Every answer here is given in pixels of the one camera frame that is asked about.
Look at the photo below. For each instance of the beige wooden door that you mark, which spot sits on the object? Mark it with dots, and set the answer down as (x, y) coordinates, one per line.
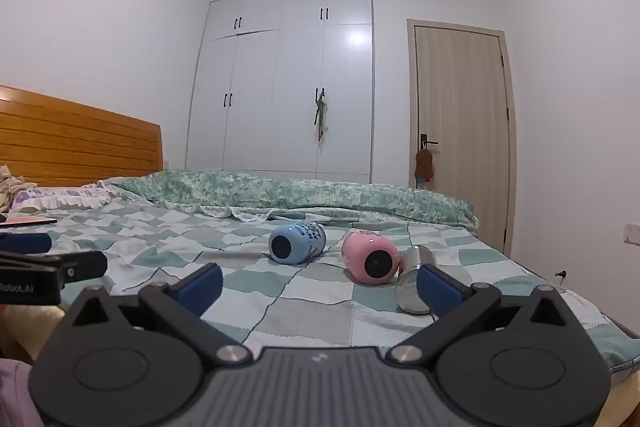
(462, 132)

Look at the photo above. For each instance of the wall socket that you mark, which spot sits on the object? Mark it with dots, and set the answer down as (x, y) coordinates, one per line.
(631, 234)

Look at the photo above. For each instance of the wooden headboard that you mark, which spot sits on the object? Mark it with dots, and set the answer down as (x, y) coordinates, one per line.
(75, 142)

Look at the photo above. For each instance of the blue cup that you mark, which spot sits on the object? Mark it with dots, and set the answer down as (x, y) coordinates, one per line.
(297, 243)

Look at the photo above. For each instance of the white wardrobe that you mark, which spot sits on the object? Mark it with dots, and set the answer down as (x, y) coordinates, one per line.
(280, 82)

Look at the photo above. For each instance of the green floral quilt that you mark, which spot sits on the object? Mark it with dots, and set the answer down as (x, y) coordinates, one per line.
(280, 194)

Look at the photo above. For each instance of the pink cup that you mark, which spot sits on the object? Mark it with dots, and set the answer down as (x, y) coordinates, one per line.
(372, 258)

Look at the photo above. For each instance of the purple floral pillow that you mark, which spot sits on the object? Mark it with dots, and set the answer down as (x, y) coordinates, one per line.
(60, 197)

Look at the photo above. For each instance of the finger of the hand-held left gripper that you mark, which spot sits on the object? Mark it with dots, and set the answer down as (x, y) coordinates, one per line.
(85, 265)
(25, 242)

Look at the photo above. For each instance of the flat dark tablet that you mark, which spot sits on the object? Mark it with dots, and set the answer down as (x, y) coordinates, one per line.
(30, 220)

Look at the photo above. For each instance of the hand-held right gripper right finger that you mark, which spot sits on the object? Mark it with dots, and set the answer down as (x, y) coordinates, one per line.
(439, 290)

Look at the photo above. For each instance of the green hanging ornament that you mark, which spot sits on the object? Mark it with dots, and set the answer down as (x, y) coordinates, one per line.
(320, 114)

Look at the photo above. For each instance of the pink clothing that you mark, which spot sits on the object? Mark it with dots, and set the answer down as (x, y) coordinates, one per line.
(12, 389)

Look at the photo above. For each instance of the checkered bed sheet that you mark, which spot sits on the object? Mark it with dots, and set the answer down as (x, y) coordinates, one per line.
(300, 297)

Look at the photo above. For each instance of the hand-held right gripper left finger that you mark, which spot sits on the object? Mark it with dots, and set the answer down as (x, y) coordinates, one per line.
(199, 290)

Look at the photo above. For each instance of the stainless steel cup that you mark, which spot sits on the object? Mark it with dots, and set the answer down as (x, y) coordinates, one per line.
(413, 279)

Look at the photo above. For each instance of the cream crumpled cloth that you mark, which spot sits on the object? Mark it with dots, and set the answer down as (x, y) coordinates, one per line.
(9, 187)

